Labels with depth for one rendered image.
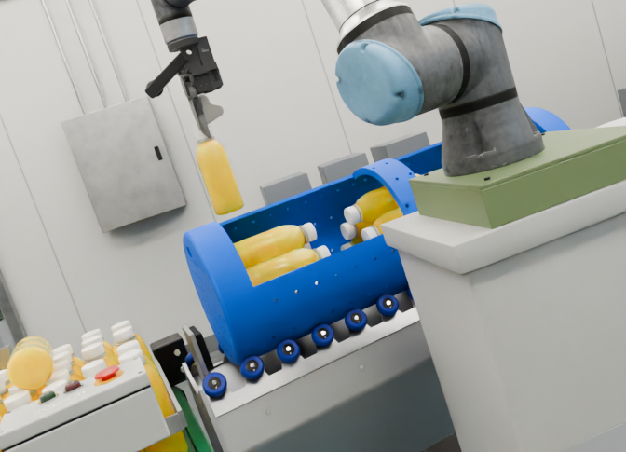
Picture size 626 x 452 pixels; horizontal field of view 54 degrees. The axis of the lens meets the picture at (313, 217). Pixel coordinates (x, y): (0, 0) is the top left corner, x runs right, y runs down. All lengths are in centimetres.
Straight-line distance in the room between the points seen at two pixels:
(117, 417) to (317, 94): 401
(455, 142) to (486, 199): 15
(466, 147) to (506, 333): 27
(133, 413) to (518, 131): 66
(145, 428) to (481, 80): 67
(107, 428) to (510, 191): 62
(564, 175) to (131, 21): 415
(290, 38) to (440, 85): 396
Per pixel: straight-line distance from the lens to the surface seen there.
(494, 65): 92
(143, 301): 474
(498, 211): 81
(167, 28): 139
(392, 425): 133
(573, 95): 555
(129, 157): 443
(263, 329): 115
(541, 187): 84
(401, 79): 79
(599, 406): 95
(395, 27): 83
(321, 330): 121
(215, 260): 112
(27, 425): 92
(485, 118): 91
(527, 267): 85
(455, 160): 92
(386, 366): 125
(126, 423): 92
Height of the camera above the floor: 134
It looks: 7 degrees down
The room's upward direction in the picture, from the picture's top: 19 degrees counter-clockwise
